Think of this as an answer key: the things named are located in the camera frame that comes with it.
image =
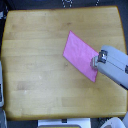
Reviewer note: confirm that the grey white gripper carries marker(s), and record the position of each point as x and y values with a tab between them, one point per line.
94	62

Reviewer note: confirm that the pink cloth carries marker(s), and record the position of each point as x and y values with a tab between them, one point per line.
79	54

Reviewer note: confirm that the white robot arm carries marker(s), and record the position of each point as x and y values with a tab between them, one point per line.
113	63

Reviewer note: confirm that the white base at bottom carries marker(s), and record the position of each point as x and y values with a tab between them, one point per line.
81	122

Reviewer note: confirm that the white fixture at top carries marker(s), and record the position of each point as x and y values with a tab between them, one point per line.
67	3

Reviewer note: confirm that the white object at left edge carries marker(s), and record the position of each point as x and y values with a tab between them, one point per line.
1	87

